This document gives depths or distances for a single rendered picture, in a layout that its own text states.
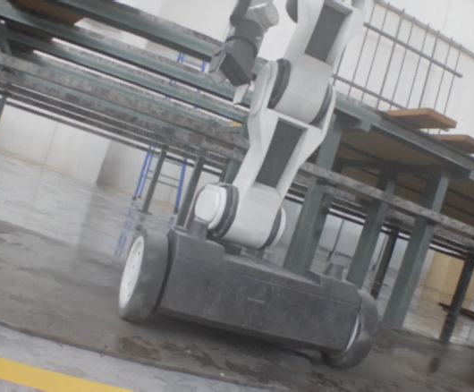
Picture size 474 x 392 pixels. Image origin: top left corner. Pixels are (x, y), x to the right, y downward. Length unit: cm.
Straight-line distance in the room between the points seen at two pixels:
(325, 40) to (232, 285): 67
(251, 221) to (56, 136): 672
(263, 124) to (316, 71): 19
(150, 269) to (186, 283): 9
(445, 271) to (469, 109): 300
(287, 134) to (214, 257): 41
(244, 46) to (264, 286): 57
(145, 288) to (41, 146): 697
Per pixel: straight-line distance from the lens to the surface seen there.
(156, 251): 118
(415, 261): 263
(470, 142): 245
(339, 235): 866
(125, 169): 815
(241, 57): 139
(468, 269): 524
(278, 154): 149
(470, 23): 1108
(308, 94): 145
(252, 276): 125
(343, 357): 141
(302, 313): 131
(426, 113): 221
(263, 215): 148
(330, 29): 152
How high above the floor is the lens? 32
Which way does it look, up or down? 1 degrees up
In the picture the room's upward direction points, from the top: 18 degrees clockwise
